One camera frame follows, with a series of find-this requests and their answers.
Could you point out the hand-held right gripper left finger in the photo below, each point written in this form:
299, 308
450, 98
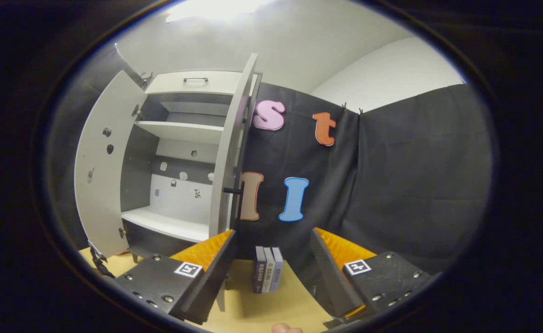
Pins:
213, 277

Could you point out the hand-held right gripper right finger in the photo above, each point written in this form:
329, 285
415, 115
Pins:
331, 277

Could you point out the grey and white cabinet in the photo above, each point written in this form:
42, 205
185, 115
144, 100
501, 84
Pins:
179, 132

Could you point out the white cabinet drawer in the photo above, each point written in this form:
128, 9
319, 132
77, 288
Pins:
169, 85

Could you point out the grey book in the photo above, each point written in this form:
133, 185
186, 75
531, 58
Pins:
268, 273

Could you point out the blue book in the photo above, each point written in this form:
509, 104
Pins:
277, 270

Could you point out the black backdrop cloth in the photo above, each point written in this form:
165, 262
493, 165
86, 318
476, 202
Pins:
415, 185

